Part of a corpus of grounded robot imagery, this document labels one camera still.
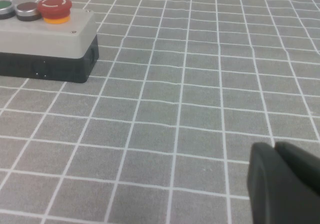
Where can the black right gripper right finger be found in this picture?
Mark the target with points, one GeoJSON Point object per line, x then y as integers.
{"type": "Point", "coordinates": [302, 164]}

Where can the red mushroom emergency stop button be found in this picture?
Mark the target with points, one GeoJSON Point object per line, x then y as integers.
{"type": "Point", "coordinates": [53, 8]}

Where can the green push button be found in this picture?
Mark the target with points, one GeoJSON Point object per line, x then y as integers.
{"type": "Point", "coordinates": [5, 8]}

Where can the grey and black switch box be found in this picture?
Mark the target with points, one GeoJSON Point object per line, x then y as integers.
{"type": "Point", "coordinates": [50, 44]}

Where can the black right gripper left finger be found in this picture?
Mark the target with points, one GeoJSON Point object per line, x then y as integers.
{"type": "Point", "coordinates": [270, 196]}

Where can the grey grid-pattern tablecloth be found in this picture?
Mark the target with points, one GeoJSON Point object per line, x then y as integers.
{"type": "Point", "coordinates": [175, 109]}

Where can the dark red push button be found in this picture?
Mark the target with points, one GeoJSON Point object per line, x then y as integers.
{"type": "Point", "coordinates": [27, 12]}

